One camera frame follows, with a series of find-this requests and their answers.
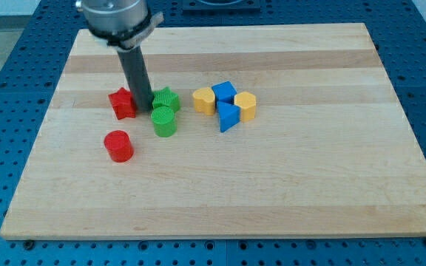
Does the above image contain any blue cube block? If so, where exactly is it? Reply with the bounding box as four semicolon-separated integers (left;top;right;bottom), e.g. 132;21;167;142
212;81;237;104

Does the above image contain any red cylinder block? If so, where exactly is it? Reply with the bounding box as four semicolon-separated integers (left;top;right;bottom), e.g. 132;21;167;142
104;130;135;163

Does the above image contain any green star block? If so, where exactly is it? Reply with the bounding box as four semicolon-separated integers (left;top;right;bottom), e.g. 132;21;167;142
152;86;180;112

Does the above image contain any blue triangle block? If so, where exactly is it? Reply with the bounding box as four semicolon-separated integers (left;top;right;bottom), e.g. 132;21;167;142
217;101;240;132

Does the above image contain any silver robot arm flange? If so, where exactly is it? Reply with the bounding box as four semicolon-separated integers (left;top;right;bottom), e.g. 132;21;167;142
75;0;164;52

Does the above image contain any yellow heart block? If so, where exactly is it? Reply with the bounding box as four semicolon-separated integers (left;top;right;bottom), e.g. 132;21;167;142
192;87;216;116

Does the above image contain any yellow hexagon block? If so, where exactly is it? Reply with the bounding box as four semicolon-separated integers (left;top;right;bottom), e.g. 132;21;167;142
234;92;257;123

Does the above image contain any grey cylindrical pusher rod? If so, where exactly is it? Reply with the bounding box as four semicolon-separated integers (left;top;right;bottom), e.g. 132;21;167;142
118;47;154;112

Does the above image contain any wooden board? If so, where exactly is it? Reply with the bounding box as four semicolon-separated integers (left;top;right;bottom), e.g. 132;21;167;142
0;23;426;240

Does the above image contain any red star block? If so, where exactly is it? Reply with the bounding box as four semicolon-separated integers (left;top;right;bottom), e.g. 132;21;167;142
108;87;137;120

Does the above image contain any green cylinder block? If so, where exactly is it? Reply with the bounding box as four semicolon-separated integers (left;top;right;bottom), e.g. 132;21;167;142
151;106;177;137

